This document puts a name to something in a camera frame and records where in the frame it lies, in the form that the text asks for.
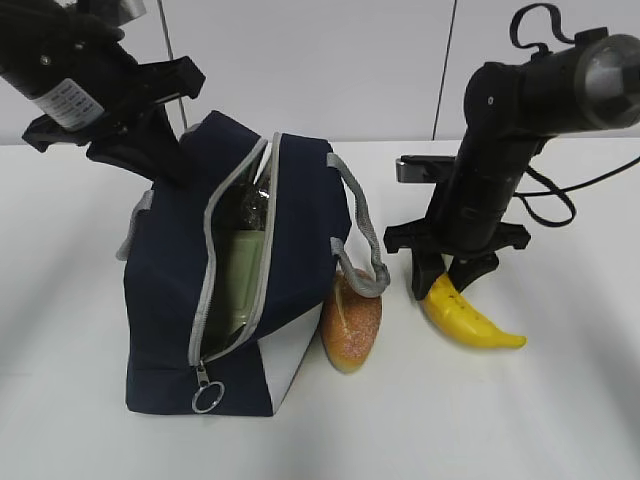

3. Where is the navy insulated lunch bag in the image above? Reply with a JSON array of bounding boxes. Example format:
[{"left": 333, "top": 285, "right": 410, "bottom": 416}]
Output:
[{"left": 118, "top": 111, "right": 390, "bottom": 417}]

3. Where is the green lidded food container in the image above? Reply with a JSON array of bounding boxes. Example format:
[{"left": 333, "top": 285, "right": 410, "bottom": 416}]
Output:
[{"left": 201, "top": 230, "right": 265, "bottom": 355}]

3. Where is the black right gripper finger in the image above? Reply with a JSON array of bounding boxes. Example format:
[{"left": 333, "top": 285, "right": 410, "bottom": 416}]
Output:
[
  {"left": 448, "top": 253, "right": 499, "bottom": 292},
  {"left": 411, "top": 249, "right": 445, "bottom": 301}
]

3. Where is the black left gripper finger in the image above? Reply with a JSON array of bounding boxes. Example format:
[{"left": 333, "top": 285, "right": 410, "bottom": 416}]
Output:
[
  {"left": 86, "top": 132, "right": 159, "bottom": 180},
  {"left": 134, "top": 105, "right": 193, "bottom": 187}
]

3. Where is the sugared bread roll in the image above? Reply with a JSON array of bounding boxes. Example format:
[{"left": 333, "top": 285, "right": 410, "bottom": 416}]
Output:
[{"left": 319, "top": 271, "right": 383, "bottom": 374}]

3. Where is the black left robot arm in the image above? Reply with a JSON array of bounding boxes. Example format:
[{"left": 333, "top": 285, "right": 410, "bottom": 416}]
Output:
[{"left": 1, "top": 1, "right": 206, "bottom": 186}]

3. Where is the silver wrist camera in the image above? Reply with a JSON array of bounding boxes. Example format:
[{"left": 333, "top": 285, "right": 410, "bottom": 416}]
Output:
[
  {"left": 396, "top": 155, "right": 455, "bottom": 184},
  {"left": 103, "top": 0, "right": 147, "bottom": 25}
]

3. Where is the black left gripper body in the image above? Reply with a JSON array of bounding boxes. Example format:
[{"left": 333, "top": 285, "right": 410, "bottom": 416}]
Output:
[{"left": 22, "top": 44, "right": 206, "bottom": 150}]

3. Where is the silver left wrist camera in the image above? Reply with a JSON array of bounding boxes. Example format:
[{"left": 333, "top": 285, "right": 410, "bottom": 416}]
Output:
[{"left": 103, "top": 0, "right": 147, "bottom": 25}]

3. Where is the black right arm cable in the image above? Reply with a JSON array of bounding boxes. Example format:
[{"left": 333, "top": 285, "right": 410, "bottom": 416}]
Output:
[{"left": 512, "top": 154, "right": 640, "bottom": 229}]

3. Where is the yellow banana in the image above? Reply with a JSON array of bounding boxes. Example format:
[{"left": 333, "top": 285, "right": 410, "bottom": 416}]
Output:
[{"left": 421, "top": 273, "right": 527, "bottom": 349}]

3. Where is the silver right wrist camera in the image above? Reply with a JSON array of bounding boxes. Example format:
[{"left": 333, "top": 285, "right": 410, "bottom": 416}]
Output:
[{"left": 396, "top": 155, "right": 455, "bottom": 184}]

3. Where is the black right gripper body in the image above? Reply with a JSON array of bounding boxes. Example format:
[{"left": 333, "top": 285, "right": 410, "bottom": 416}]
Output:
[{"left": 383, "top": 189, "right": 530, "bottom": 259}]

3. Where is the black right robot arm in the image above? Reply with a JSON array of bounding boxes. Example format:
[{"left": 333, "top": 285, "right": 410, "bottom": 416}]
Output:
[{"left": 384, "top": 5, "right": 639, "bottom": 300}]

